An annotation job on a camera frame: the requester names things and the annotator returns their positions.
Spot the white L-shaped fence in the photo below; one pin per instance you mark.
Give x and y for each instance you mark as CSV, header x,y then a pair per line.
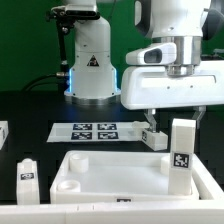
x,y
208,210

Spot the white desk tabletop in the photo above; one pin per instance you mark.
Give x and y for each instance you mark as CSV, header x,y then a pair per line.
x,y
99,176

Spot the black camera on stand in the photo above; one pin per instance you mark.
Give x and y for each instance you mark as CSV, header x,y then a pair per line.
x,y
65,17

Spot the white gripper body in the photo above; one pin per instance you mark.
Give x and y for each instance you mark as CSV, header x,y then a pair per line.
x,y
151,88

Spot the white marker base plate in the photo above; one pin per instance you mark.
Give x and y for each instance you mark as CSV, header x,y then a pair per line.
x,y
93,132

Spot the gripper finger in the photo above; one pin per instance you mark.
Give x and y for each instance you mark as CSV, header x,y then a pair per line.
x,y
199,112
150,116

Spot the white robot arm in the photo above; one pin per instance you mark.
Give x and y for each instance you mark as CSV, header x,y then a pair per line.
x,y
168,73

